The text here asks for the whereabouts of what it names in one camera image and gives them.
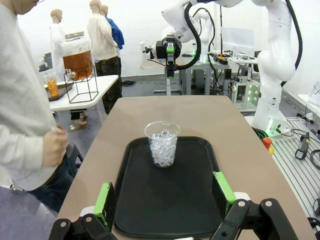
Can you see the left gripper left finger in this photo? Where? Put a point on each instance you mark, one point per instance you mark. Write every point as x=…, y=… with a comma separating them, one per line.
x=105, y=205

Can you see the mannequin in blue shirt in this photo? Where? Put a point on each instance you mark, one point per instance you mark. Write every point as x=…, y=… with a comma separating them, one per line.
x=117, y=35

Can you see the aluminium frame workbench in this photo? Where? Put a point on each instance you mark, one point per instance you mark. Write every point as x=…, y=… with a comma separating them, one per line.
x=190, y=75

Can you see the clear plastic cup with ice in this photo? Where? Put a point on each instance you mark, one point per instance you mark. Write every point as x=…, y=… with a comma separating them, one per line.
x=163, y=150

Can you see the black chair frame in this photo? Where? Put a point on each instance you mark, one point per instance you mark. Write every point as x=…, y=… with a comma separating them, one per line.
x=73, y=152

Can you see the white idle robot arm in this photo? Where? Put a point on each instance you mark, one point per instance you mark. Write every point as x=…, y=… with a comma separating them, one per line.
x=205, y=30

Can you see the plastic cup with orange contents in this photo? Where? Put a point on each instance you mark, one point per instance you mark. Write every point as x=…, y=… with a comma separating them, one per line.
x=52, y=87

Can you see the black plastic serving tray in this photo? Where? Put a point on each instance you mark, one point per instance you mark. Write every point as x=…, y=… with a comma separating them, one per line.
x=162, y=200

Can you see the person's right hand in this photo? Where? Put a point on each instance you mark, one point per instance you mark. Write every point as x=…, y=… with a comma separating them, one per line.
x=55, y=146

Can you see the mannequin in cream sweater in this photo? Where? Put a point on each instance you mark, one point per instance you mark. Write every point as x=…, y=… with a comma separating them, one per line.
x=102, y=37

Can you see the black handheld pendant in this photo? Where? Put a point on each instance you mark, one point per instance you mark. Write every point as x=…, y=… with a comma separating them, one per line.
x=302, y=147

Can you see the computer case with coloured lights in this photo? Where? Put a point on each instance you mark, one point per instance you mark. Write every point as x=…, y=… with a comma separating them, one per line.
x=246, y=93

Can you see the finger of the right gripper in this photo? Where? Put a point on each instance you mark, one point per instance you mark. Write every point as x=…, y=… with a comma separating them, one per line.
x=170, y=71
x=170, y=47

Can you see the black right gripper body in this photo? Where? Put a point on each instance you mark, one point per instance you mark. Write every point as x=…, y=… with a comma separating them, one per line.
x=161, y=50

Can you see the red emergency stop button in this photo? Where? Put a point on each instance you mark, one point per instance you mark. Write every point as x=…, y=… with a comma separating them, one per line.
x=267, y=143

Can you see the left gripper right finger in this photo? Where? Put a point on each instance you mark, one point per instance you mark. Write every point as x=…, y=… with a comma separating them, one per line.
x=222, y=192

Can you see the grey pedestal desk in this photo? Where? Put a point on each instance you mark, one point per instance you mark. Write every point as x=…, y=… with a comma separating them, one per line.
x=150, y=63

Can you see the person in white sweater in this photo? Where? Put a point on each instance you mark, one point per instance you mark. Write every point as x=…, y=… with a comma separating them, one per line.
x=20, y=87

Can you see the brown serving tray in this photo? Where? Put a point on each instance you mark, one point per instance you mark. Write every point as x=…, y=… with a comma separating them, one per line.
x=62, y=91

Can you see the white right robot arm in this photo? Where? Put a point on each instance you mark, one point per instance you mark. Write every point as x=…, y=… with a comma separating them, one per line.
x=275, y=62

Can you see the white side table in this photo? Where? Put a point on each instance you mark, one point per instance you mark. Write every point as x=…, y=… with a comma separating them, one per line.
x=105, y=85

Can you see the person's right forearm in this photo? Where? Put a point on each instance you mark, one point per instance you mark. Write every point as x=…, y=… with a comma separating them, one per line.
x=25, y=150

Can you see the aluminium slotted base plate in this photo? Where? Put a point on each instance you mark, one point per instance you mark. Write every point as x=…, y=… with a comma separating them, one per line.
x=295, y=180

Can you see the glass tea drink dispenser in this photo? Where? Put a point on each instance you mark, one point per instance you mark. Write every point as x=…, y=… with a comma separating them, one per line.
x=77, y=60

